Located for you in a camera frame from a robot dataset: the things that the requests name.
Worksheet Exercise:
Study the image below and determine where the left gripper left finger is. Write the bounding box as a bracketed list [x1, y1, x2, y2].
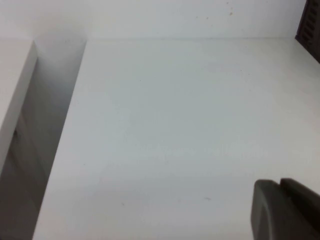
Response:
[251, 178, 320, 240]

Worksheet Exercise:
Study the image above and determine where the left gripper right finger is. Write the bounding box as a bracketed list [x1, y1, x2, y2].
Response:
[279, 177, 320, 211]

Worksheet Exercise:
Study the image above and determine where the black mesh book stand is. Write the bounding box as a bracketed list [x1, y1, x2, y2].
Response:
[294, 0, 320, 64]

